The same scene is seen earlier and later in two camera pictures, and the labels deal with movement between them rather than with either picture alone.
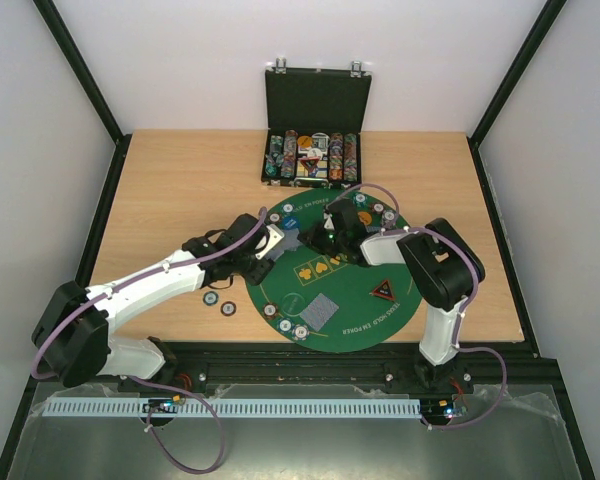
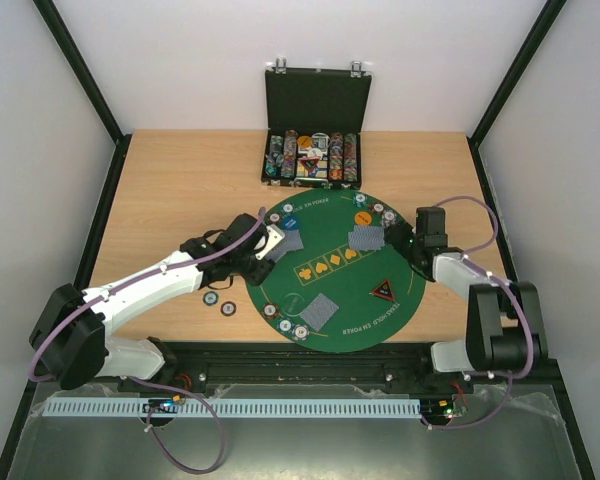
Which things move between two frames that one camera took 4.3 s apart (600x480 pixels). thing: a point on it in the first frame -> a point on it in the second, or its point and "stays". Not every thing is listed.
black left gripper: [256, 277] stays
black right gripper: [318, 240] -> [397, 238]
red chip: [270, 310] stays
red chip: [228, 308] stays
